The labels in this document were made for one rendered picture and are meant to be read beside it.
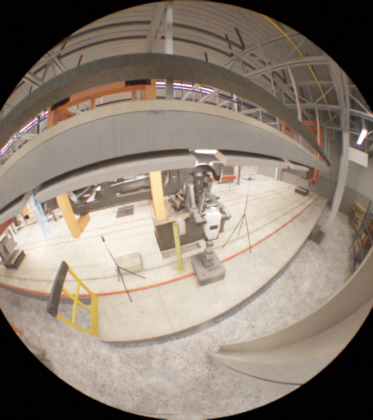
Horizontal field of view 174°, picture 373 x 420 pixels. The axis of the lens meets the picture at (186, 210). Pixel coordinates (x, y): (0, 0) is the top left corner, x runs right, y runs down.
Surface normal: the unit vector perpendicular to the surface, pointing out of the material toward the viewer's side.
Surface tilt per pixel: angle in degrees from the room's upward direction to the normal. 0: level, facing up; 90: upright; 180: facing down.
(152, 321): 0
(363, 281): 90
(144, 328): 0
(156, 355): 0
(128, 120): 90
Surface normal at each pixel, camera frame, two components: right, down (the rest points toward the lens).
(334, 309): -0.93, 0.20
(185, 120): 0.37, 0.40
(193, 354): -0.04, -0.90
